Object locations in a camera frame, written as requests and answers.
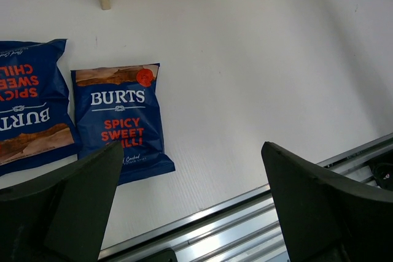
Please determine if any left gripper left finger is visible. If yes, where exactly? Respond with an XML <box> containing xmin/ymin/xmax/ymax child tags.
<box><xmin>1</xmin><ymin>142</ymin><xmax>123</xmax><ymax>261</ymax></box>

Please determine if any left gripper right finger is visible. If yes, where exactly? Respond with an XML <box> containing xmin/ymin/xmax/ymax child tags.
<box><xmin>261</xmin><ymin>142</ymin><xmax>392</xmax><ymax>261</ymax></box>

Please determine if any blue burts bag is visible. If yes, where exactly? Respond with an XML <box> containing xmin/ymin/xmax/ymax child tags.
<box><xmin>1</xmin><ymin>39</ymin><xmax>82</xmax><ymax>175</ymax></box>
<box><xmin>71</xmin><ymin>63</ymin><xmax>176</xmax><ymax>185</ymax></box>

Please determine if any aluminium mounting rail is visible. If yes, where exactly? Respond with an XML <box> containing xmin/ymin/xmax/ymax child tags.
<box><xmin>98</xmin><ymin>133</ymin><xmax>393</xmax><ymax>262</ymax></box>

